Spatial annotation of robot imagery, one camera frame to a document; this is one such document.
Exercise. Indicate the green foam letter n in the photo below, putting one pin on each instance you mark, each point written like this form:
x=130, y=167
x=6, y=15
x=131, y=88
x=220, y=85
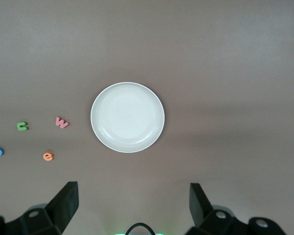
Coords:
x=18, y=126

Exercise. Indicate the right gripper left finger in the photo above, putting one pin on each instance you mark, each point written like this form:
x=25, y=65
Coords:
x=63, y=203

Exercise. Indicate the pink foam letter w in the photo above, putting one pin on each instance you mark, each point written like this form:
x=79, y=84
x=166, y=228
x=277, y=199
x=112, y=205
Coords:
x=61, y=122

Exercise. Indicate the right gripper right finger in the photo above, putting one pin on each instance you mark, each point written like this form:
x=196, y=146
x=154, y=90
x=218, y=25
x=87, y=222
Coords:
x=201, y=208

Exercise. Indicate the beige brown round plate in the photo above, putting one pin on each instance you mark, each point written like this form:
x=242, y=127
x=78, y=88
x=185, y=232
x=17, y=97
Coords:
x=127, y=117

